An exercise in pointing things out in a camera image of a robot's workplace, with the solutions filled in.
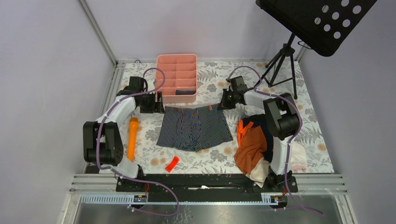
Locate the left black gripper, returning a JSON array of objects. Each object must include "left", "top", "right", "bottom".
[{"left": 139, "top": 91, "right": 164, "bottom": 114}]

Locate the navy underwear beige waistband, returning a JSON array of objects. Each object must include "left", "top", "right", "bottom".
[{"left": 175, "top": 90, "right": 196, "bottom": 96}]

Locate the orange toy microphone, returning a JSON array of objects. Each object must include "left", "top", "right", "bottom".
[{"left": 127, "top": 117, "right": 139, "bottom": 161}]

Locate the striped navy garment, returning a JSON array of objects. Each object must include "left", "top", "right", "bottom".
[{"left": 156, "top": 104, "right": 233, "bottom": 152}]

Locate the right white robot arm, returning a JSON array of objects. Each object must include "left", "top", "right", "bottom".
[{"left": 219, "top": 76, "right": 302, "bottom": 192}]

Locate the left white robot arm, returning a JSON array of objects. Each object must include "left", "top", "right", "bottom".
[{"left": 83, "top": 77, "right": 164, "bottom": 192}]

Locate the black garment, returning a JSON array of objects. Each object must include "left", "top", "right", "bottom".
[{"left": 242, "top": 114, "right": 267, "bottom": 127}]

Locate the navy garment orange lettering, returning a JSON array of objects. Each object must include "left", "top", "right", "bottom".
[{"left": 242, "top": 118, "right": 274, "bottom": 162}]

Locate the pink divided organizer tray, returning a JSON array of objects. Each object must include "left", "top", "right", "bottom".
[{"left": 155, "top": 54, "right": 198, "bottom": 104}]

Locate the small red plastic piece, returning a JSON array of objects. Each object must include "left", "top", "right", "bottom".
[{"left": 165, "top": 156, "right": 180, "bottom": 173}]

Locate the white cream garment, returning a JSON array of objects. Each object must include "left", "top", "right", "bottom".
[{"left": 245, "top": 142, "right": 307, "bottom": 188}]

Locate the black music stand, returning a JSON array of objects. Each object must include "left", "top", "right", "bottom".
[{"left": 258, "top": 0, "right": 378, "bottom": 100}]

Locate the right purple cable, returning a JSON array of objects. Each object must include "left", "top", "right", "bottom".
[{"left": 226, "top": 65, "right": 324, "bottom": 216}]

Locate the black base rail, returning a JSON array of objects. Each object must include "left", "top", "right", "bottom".
[{"left": 116, "top": 174, "right": 286, "bottom": 203}]

